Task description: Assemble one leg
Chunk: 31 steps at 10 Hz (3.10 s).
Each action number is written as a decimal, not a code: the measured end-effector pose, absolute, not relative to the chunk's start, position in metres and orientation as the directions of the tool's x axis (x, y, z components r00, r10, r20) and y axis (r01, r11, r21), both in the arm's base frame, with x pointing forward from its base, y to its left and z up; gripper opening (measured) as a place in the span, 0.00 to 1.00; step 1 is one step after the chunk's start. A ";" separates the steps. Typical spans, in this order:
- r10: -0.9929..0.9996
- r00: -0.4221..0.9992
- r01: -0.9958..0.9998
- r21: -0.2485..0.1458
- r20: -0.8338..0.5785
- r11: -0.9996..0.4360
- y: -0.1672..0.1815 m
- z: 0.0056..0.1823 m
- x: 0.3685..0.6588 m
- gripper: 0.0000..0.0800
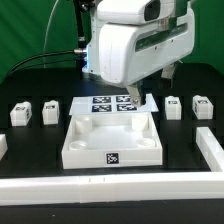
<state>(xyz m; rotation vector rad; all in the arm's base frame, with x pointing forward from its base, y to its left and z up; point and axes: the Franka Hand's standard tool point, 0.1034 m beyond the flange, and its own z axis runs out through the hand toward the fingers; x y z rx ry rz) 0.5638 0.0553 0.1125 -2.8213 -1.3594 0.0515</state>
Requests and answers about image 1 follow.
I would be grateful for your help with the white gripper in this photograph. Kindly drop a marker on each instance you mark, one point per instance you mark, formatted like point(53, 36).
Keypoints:
point(129, 53)

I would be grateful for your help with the white front fence wall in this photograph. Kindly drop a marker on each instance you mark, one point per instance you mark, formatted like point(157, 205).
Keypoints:
point(111, 188)

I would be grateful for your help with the white square table top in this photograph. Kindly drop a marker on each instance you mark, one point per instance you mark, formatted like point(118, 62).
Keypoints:
point(112, 140)

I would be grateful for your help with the white marker sheet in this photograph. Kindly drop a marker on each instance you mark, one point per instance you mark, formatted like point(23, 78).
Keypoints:
point(110, 104)

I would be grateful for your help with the white block left edge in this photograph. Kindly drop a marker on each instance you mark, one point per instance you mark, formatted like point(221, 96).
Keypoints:
point(3, 145)

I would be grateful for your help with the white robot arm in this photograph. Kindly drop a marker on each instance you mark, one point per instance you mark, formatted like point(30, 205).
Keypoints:
point(129, 12)

